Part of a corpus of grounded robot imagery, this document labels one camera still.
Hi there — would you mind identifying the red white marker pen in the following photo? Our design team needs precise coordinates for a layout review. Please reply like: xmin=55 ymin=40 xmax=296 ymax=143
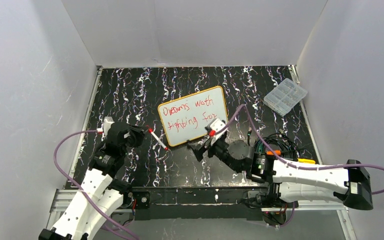
xmin=148 ymin=128 xmax=169 ymax=151

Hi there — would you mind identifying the yellow framed whiteboard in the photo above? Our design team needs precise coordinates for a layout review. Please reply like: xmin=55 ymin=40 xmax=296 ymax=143
xmin=157 ymin=86 xmax=228 ymax=147

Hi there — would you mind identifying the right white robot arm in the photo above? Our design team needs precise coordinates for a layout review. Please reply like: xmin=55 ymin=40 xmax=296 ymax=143
xmin=187 ymin=138 xmax=374 ymax=211

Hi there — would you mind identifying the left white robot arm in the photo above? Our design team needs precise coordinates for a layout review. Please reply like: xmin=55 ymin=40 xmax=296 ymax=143
xmin=38 ymin=117 xmax=146 ymax=240

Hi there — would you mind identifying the orange green sensor plug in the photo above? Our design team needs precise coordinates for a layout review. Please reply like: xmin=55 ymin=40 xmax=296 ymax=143
xmin=265 ymin=150 xmax=282 ymax=156

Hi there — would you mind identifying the clear plastic compartment box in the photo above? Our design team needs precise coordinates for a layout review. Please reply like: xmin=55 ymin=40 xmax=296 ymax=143
xmin=263 ymin=78 xmax=308 ymax=117

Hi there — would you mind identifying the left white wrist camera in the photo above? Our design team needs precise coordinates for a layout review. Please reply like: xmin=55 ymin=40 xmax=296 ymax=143
xmin=102 ymin=116 xmax=115 ymax=135

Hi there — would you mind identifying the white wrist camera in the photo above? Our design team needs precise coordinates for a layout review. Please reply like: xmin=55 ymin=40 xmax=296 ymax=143
xmin=205 ymin=118 xmax=227 ymax=138
xmin=102 ymin=116 xmax=115 ymax=135

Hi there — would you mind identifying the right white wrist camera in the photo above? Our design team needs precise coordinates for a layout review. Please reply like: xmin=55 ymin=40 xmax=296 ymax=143
xmin=205 ymin=118 xmax=227 ymax=138

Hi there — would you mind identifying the coiled black cable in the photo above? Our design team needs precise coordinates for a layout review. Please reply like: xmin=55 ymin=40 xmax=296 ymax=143
xmin=246 ymin=127 xmax=301 ymax=160

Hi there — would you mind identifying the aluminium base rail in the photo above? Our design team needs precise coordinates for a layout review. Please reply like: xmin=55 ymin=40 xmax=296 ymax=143
xmin=42 ymin=187 xmax=357 ymax=240

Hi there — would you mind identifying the yellow cable connector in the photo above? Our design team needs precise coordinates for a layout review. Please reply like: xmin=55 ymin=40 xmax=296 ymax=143
xmin=297 ymin=158 xmax=316 ymax=165

